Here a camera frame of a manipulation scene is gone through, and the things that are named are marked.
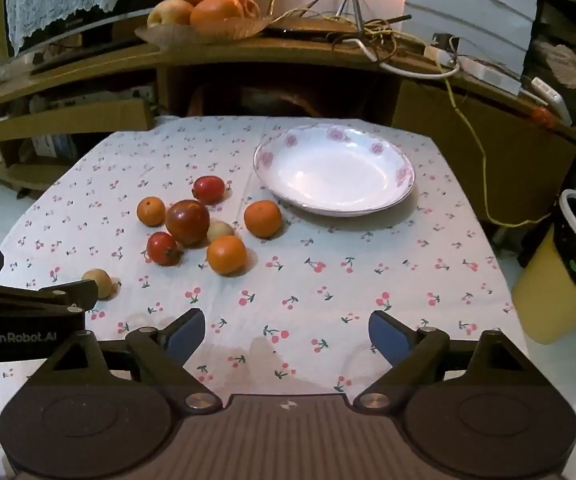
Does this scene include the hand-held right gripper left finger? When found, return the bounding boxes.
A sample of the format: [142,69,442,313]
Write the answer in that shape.
[27,308,221,411]

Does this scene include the wooden desk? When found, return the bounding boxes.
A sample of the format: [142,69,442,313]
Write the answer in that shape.
[0,15,576,241]

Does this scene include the large dark red tomato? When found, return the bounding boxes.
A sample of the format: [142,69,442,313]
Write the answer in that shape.
[165,199,211,248]

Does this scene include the white floral plate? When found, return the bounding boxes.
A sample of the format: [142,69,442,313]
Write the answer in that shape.
[253,125,416,218]

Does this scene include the black flat device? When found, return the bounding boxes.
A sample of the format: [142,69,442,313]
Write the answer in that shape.
[263,22,363,42]

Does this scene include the white power strip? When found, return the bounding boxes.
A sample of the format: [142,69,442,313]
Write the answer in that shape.
[460,55,523,96]

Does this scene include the yellow trash bin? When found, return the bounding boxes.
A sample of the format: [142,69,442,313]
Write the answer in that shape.
[512,189,576,346]

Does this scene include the small red tomato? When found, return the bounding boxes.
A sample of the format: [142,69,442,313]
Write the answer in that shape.
[146,231,183,267]
[192,175,226,205]

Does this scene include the small tangerine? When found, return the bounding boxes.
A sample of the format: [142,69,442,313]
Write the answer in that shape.
[243,200,283,239]
[206,235,247,276]
[136,196,167,227]

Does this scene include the thick white cable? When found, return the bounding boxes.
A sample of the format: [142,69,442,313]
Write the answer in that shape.
[353,37,461,81]

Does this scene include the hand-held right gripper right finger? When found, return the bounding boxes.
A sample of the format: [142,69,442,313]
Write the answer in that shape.
[352,310,556,410]

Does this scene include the tangled thin wires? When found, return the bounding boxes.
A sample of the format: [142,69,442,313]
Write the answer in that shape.
[318,10,411,61]

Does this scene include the beige longan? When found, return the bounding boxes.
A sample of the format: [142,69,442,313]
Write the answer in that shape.
[207,220,235,243]
[81,268,119,301]

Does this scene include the thin yellow cable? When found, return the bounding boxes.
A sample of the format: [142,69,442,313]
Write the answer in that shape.
[363,20,553,227]

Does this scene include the cherry print tablecloth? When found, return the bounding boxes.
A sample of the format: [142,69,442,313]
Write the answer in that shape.
[0,116,528,480]

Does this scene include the glass fruit bowl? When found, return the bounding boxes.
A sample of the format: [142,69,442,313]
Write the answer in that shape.
[134,12,275,46]

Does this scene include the pale yellow apple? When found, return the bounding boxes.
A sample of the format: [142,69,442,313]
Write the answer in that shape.
[147,0,195,28]

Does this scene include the white power adapter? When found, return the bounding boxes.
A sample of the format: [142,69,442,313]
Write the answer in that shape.
[530,77,573,126]

